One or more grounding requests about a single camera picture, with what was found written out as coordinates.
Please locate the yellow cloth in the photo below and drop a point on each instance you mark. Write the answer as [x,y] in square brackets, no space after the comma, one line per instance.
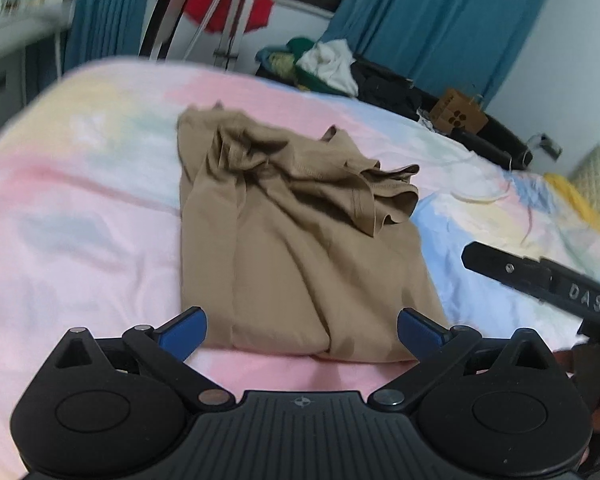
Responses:
[579,197]

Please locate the tan shirt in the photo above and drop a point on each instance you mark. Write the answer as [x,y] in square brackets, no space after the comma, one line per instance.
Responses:
[290,260]

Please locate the metal rack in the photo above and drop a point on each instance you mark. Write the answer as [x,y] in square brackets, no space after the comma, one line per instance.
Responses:
[227,25]

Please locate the wall socket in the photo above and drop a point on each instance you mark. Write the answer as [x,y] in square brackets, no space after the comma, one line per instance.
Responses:
[547,145]

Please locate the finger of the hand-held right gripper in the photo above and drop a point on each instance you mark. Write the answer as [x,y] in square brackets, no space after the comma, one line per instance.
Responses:
[504,271]

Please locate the pile of clothes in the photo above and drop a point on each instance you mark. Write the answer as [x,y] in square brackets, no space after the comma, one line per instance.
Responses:
[300,47]

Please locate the brown cardboard box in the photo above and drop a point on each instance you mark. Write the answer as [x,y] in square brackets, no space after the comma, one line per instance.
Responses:
[459,112]

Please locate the black suitcase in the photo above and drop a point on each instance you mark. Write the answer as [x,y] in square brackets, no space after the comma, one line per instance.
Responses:
[489,132]

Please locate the cream quilted pillow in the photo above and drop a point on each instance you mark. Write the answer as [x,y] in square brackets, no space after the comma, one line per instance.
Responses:
[599,177]

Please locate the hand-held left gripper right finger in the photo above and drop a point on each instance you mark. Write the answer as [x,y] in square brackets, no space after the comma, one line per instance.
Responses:
[420,334]

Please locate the pastel tie-dye bed sheet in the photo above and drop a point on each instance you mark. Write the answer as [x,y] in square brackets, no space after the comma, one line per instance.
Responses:
[80,200]

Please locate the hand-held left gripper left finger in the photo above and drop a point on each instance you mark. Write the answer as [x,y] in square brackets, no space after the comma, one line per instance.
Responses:
[182,336]

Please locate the blue curtain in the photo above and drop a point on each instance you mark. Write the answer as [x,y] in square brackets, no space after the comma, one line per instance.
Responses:
[105,5]
[429,15]

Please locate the white crumpled cloth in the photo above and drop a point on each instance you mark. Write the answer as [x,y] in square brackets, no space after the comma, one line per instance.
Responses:
[330,65]

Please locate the white desk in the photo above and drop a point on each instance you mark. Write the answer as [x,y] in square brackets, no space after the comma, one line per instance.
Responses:
[15,30]

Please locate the red cloth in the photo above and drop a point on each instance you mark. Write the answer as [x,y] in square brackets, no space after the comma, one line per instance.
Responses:
[260,12]

